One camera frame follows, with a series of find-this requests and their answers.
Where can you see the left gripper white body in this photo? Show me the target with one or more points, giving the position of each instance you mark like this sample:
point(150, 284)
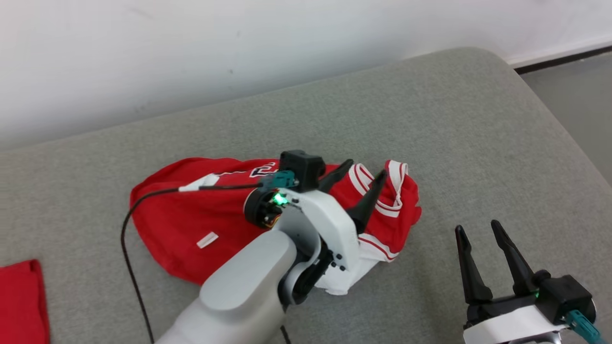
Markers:
point(330, 224)

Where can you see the red jersey with white trim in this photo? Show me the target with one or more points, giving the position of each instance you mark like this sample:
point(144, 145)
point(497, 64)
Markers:
point(191, 215)

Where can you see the white wall baseboard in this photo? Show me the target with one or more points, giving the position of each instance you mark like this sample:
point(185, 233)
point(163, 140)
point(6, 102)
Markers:
point(573, 49)

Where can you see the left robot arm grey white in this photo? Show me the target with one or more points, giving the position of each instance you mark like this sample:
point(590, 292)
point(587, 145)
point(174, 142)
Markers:
point(239, 291)

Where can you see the teal left camera connector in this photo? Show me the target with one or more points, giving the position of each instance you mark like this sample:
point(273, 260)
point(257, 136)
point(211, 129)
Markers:
point(279, 180)

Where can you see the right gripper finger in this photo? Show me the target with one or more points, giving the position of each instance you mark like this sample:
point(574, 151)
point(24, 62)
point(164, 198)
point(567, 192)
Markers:
point(472, 272)
point(519, 267)

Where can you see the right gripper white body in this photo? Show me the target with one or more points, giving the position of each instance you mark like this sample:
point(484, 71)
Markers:
point(507, 325)

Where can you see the folded red cloth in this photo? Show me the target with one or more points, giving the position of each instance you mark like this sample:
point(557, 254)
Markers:
point(21, 306)

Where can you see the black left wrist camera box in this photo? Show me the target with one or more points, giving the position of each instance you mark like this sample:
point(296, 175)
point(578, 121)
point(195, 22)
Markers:
point(301, 167)

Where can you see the teal camera connector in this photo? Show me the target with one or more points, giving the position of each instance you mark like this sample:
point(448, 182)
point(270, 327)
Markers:
point(279, 180)
point(583, 327)

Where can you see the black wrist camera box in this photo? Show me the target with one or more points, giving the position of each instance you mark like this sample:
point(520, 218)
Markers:
point(566, 294)
point(301, 167)

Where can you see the teal right camera connector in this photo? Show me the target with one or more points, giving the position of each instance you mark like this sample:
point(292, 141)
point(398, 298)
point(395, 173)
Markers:
point(583, 327)

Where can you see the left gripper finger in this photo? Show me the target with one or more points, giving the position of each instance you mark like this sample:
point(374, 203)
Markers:
point(369, 200)
point(337, 173)

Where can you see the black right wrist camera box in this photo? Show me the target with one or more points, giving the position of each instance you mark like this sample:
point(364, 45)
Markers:
point(566, 294)

